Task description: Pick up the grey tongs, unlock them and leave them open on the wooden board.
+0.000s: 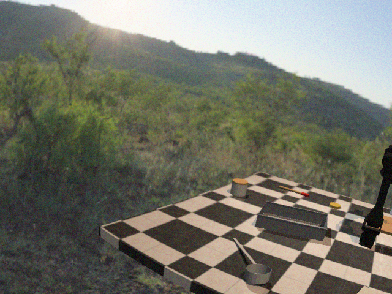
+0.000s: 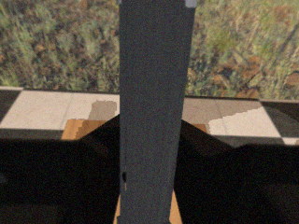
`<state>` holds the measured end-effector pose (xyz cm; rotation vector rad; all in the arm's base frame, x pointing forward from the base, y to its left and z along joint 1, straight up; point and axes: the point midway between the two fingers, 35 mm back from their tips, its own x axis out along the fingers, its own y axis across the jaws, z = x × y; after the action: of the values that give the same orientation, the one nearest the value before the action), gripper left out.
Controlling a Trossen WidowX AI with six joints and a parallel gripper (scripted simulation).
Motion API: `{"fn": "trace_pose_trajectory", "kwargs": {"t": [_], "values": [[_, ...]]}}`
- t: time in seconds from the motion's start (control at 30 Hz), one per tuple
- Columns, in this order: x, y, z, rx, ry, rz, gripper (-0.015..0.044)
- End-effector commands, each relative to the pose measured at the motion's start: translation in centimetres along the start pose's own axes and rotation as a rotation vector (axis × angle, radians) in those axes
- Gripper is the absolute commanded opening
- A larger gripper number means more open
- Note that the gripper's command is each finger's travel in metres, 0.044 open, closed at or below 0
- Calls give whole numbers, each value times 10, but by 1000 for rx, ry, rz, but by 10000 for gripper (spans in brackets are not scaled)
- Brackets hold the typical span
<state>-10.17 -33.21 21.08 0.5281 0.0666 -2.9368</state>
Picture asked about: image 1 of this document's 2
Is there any grey saucepan with long handle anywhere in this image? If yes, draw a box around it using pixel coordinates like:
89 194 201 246
233 238 272 284

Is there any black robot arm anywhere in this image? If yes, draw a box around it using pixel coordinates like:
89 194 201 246
359 145 392 249

